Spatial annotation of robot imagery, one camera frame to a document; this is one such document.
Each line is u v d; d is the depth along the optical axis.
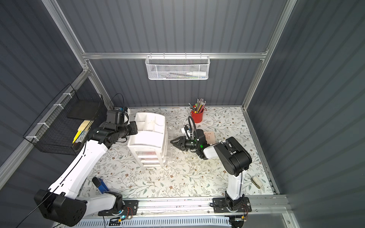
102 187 0.78
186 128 0.86
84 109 0.82
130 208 0.72
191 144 0.81
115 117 0.56
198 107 1.03
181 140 0.81
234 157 0.51
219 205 0.72
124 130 0.63
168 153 0.87
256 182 0.79
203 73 0.90
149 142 0.75
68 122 0.75
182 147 0.81
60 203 0.37
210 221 0.71
